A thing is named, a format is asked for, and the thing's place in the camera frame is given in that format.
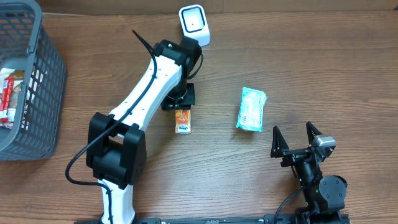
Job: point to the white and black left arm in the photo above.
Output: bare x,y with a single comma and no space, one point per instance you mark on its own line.
117,151

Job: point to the grey plastic mesh basket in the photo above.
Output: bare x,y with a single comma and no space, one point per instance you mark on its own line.
27,47

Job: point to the red snack packet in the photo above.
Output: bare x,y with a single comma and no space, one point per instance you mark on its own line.
6,96

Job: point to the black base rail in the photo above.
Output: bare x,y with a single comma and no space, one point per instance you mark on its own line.
266,219

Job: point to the orange Kleenex tissue pack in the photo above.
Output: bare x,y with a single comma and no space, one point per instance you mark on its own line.
183,121

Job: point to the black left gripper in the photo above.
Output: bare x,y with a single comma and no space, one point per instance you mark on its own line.
175,104

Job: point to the white barcode scanner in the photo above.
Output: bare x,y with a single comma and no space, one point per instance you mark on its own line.
194,23

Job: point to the mint green wipes pack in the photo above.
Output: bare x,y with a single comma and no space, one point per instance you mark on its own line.
251,108

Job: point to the brown snack packets in basket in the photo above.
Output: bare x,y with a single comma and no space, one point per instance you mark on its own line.
18,76

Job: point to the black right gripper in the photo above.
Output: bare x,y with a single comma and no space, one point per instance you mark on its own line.
298,154

